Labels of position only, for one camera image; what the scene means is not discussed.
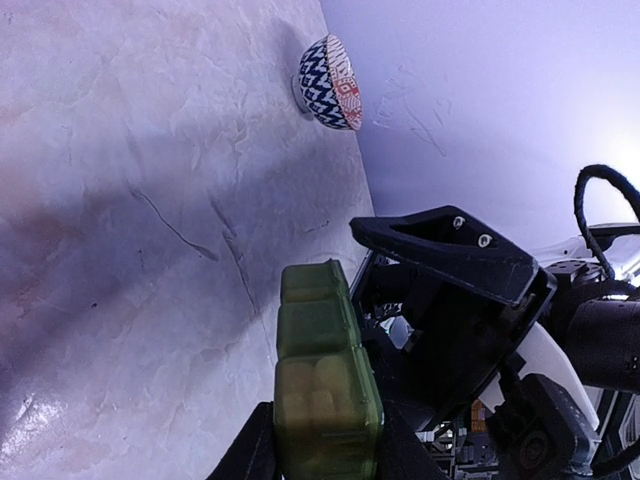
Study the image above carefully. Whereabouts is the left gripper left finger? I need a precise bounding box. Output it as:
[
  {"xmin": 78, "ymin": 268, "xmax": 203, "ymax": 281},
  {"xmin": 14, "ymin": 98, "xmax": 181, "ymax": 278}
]
[{"xmin": 206, "ymin": 402, "xmax": 278, "ymax": 480}]

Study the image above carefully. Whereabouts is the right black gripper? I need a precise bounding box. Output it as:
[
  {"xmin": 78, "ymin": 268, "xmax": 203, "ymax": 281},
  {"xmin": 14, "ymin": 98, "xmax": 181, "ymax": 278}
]
[{"xmin": 349, "ymin": 205, "xmax": 557, "ymax": 431}]

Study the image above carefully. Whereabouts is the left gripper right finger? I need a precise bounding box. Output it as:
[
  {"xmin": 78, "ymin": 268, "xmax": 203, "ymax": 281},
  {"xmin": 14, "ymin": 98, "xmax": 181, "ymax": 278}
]
[{"xmin": 379, "ymin": 404, "xmax": 448, "ymax": 480}]

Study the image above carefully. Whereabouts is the green weekly pill organizer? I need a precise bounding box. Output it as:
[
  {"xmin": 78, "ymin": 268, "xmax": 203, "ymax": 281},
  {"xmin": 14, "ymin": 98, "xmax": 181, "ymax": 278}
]
[{"xmin": 273, "ymin": 259, "xmax": 384, "ymax": 479}]

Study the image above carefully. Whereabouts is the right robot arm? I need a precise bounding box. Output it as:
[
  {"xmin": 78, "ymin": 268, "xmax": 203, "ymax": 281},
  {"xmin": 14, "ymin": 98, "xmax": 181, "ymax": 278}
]
[{"xmin": 350, "ymin": 164, "xmax": 639, "ymax": 479}]

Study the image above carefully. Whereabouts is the red patterned bowl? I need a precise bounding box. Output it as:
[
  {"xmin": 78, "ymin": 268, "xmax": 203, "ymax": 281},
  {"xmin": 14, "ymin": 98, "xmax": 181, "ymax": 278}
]
[{"xmin": 291, "ymin": 33, "xmax": 363, "ymax": 131}]

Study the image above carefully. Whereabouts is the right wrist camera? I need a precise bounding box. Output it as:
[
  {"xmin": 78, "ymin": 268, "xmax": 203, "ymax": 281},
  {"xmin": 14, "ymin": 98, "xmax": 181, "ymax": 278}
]
[{"xmin": 477, "ymin": 324, "xmax": 601, "ymax": 480}]

